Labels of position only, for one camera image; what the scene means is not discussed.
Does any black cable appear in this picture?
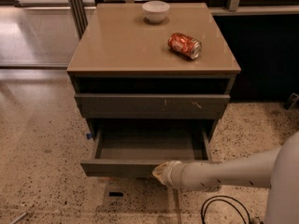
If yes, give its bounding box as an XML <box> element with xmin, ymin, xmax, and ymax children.
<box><xmin>200</xmin><ymin>195</ymin><xmax>252</xmax><ymax>224</ymax></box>

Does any blue tape piece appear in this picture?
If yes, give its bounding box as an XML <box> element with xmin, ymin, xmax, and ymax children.
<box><xmin>86</xmin><ymin>133</ymin><xmax>93</xmax><ymax>140</ymax></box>

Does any grey drawer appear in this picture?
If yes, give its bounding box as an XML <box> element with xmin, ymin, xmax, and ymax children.
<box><xmin>75</xmin><ymin>93</ymin><xmax>230</xmax><ymax>119</ymax></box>
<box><xmin>80</xmin><ymin>128</ymin><xmax>209</xmax><ymax>178</ymax></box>

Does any grey metal rod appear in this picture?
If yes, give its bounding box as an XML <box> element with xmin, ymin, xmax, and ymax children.
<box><xmin>10</xmin><ymin>212</ymin><xmax>28</xmax><ymax>224</ymax></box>

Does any white ceramic bowl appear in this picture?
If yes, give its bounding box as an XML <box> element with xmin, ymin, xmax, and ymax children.
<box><xmin>142</xmin><ymin>1</ymin><xmax>170</xmax><ymax>23</ymax></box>

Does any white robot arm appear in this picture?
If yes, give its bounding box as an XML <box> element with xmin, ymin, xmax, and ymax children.
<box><xmin>152</xmin><ymin>132</ymin><xmax>299</xmax><ymax>224</ymax></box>

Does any grey drawer cabinet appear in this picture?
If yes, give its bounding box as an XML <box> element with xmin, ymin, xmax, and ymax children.
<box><xmin>67</xmin><ymin>3</ymin><xmax>240</xmax><ymax>135</ymax></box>

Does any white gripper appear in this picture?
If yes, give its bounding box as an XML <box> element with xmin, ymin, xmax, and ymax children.
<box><xmin>152</xmin><ymin>161</ymin><xmax>184</xmax><ymax>189</ymax></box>

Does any grey top drawer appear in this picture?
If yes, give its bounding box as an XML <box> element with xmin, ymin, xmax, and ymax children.
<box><xmin>75</xmin><ymin>93</ymin><xmax>230</xmax><ymax>119</ymax></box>

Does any dark wall device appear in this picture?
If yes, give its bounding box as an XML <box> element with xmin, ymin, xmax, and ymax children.
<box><xmin>283</xmin><ymin>92</ymin><xmax>299</xmax><ymax>110</ymax></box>

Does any grey window frame post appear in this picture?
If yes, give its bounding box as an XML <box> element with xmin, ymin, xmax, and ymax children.
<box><xmin>68</xmin><ymin>0</ymin><xmax>88</xmax><ymax>39</ymax></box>

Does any red soda can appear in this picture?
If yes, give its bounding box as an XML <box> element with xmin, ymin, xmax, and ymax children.
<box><xmin>168</xmin><ymin>33</ymin><xmax>202</xmax><ymax>60</ymax></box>

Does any black floor socket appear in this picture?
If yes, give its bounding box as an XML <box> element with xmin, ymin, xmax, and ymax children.
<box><xmin>108</xmin><ymin>191</ymin><xmax>123</xmax><ymax>197</ymax></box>

